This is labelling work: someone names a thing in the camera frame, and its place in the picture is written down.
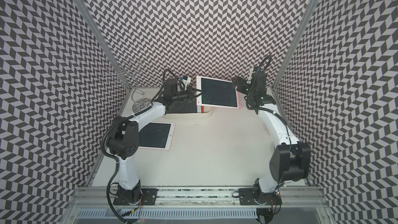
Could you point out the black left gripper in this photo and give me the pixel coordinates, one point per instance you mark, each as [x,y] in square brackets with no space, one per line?
[190,94]

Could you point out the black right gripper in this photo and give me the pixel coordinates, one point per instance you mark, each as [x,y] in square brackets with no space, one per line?
[243,81]

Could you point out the pink writing tablet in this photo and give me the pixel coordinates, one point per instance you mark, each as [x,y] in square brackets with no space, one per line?
[157,136]
[217,93]

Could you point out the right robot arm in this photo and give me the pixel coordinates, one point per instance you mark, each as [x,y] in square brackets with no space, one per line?
[291,157]

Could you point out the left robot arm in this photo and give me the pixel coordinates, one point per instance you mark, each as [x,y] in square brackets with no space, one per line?
[121,140]

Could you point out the white plastic storage box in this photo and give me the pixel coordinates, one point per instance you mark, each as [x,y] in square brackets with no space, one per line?
[186,114]

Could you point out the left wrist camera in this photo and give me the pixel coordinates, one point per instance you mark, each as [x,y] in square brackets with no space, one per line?
[185,81]

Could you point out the chrome wire stand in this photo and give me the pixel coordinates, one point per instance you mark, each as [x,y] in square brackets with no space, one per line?
[127,78]

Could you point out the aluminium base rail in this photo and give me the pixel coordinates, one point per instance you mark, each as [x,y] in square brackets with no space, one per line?
[174,205]

